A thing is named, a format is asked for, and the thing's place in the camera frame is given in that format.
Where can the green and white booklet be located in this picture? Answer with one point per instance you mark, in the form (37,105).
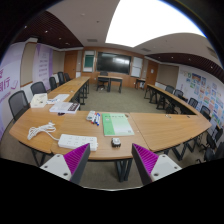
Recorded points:
(116,124)

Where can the narrow purple wall banner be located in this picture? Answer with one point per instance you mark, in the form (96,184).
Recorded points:
(42,61)

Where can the green wall board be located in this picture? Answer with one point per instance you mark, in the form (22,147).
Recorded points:
(88,61)

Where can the long wooden table row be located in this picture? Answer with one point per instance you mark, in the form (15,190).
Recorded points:
(166,95)
(71,85)

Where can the small wooden side table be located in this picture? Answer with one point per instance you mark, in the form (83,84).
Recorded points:
(140,80)

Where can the wooden teacher desk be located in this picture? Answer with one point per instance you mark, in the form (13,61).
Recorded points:
(110,78)

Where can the small dark object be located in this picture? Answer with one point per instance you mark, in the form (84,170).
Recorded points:
(61,113)

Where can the white remote control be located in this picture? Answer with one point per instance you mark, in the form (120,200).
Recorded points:
(90,115)

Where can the large black wall screen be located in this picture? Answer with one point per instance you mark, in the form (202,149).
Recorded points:
(113,62)

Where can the white wall board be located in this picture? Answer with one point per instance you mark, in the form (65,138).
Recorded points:
(137,66)

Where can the black swivel chair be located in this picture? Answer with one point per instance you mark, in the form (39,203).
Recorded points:
(102,81)

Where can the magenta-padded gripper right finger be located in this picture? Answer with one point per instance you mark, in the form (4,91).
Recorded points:
(148,160)

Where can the colourful wall picture display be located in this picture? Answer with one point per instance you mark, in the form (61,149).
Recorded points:
(203,90)

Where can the blue whiteboard marker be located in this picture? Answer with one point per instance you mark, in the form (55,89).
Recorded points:
(97,117)
(98,120)

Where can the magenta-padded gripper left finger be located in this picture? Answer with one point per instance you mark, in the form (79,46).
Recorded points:
(76,160)

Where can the bright ceiling light panel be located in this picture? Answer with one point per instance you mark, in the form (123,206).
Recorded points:
(150,21)

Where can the white paper sheets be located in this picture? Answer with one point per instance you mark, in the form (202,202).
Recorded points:
(60,97)

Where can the large purple wall banner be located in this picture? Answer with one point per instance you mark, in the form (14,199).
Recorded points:
(10,76)

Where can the black whiteboard marker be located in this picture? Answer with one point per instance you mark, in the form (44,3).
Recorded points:
(95,120)

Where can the white and maroon book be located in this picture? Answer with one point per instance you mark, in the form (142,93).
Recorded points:
(63,107)

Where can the row of black office chairs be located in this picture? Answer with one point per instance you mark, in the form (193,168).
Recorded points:
(18,103)
(210,140)

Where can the white paper box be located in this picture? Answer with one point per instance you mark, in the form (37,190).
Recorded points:
(38,100)

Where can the brown wooden door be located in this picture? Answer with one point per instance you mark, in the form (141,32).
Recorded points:
(70,65)
(152,73)

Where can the white power strip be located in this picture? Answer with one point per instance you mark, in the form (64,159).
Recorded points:
(76,141)

